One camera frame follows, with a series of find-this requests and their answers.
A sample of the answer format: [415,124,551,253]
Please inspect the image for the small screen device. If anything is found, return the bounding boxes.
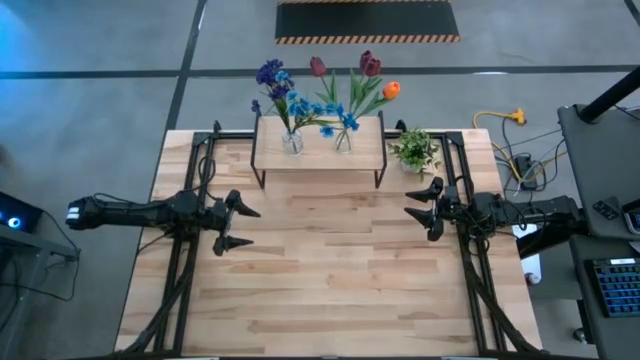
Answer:
[621,198,640,236]

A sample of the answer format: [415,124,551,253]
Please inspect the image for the black hazard-striped floor mat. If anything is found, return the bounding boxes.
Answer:
[273,0,462,46]

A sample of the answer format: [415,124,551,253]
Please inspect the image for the dark grey keyboard desk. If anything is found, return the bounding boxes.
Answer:
[568,233,640,360]

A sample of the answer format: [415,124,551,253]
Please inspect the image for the green potted plant white pot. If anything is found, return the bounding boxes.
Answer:
[387,127,444,182]

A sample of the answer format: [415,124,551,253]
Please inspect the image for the yellow extension cord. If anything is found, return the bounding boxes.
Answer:
[472,108,569,182]

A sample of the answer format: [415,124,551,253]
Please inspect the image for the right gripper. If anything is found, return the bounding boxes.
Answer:
[403,175,474,243]

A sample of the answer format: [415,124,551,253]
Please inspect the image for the small black remote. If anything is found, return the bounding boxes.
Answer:
[592,199,622,222]

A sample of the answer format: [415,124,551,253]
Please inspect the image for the wide ribbed glass jar vase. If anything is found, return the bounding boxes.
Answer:
[280,128,305,157]

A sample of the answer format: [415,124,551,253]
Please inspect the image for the black power strip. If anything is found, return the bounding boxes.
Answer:
[514,153,539,192]

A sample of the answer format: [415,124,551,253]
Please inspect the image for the dark red twin-bud tulip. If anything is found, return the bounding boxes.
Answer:
[342,49,385,146]

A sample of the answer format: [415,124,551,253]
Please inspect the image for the grey side stand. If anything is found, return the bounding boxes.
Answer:
[0,224,82,360]

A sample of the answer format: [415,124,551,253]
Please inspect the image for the backlit computer keyboard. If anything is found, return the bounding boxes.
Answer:
[591,256,640,319]

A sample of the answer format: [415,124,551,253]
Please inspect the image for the orange artificial tulip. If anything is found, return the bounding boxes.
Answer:
[344,80,402,146]

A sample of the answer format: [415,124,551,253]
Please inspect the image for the black computer blue light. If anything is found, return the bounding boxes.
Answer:
[0,191,45,234]

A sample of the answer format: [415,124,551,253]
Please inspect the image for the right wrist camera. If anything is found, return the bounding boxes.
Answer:
[442,184,462,211]

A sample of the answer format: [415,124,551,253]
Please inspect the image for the black diagonal pole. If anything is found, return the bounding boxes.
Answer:
[578,64,640,124]

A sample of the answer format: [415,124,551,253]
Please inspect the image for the slim glass vase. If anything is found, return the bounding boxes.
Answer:
[333,127,354,155]

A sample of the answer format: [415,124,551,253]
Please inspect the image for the wooden shelf black metal legs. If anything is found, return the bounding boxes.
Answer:
[249,109,389,190]

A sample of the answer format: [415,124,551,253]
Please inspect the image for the white object beside table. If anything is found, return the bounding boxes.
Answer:
[510,221,544,286]

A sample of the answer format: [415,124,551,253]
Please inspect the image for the purple artificial flower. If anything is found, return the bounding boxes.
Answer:
[249,58,297,146]

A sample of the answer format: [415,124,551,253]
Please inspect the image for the grey desk top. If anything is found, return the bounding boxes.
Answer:
[556,102,640,241]

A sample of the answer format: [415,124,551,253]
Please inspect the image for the blue artificial flower bunch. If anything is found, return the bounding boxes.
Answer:
[273,69,361,146]

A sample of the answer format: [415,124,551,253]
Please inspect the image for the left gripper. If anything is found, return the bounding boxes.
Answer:
[207,188,262,258]

